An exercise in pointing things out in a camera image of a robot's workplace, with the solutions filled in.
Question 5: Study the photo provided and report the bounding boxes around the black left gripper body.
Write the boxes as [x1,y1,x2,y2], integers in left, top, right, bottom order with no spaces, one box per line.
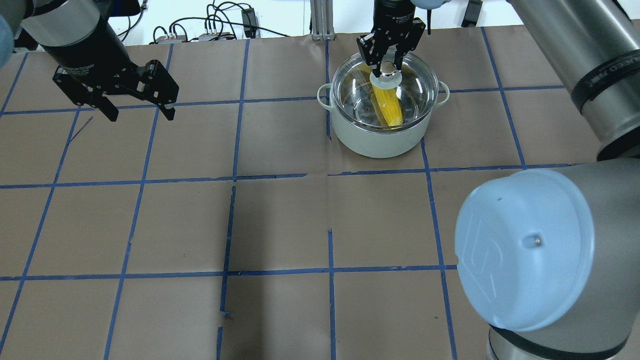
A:
[52,30,179,109]

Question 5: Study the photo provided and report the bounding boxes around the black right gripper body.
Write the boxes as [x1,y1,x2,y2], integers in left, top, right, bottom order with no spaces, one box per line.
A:
[356,0,426,66]

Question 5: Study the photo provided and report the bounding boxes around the yellow corn cob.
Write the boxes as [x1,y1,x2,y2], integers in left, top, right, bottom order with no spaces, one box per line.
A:
[369,74,404,128]

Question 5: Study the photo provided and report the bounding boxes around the glass pot lid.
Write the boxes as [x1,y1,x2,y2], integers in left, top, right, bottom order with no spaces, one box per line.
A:
[328,50,450,133]

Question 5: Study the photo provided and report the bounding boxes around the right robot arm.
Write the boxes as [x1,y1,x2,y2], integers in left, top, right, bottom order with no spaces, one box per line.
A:
[454,0,639,360]

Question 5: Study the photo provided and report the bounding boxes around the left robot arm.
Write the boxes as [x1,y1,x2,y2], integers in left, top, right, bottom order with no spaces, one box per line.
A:
[1,0,179,122]

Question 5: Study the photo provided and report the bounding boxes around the pale green steel pot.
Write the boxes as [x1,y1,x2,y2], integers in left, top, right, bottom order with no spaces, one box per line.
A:
[317,69,447,158]

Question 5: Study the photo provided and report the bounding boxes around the aluminium frame post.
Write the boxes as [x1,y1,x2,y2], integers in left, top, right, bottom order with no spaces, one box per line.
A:
[310,0,336,41]

